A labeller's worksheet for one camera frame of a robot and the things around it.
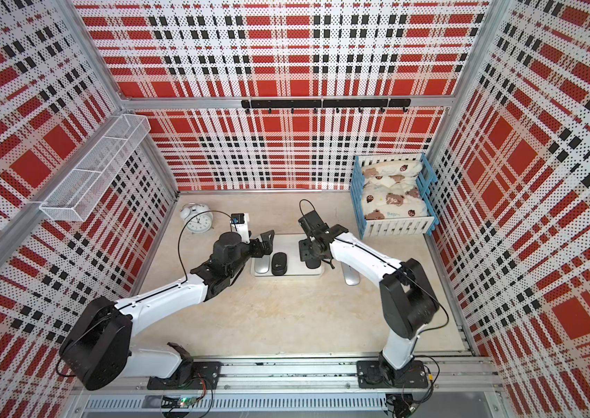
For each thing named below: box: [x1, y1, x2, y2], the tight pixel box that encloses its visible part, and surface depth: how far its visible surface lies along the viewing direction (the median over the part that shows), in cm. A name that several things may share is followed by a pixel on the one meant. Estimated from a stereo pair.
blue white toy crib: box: [349, 151, 440, 240], surface depth 109 cm
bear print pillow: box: [362, 160, 423, 179], surface depth 109 cm
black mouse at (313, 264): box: [305, 258, 322, 270], surface depth 88 cm
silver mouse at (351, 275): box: [340, 261, 361, 286], surface depth 96 cm
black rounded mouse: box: [270, 251, 289, 277], surface depth 97 cm
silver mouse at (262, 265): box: [254, 256, 270, 275], surface depth 98 cm
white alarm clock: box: [179, 202, 215, 235], surface depth 103 cm
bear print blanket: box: [361, 174, 430, 221], surface depth 109 cm
